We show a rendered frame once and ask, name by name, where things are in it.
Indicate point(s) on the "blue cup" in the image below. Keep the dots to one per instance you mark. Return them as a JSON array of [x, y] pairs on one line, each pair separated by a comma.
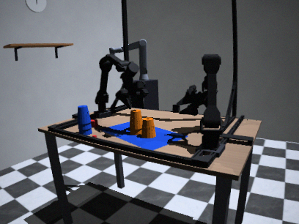
[[83, 115], [84, 126], [85, 132]]

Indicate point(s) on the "orange cup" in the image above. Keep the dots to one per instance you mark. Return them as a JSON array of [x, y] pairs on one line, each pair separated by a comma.
[[135, 119], [148, 128], [135, 132]]

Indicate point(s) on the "blue flat mat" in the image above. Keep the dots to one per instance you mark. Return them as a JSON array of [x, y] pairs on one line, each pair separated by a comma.
[[162, 138]]

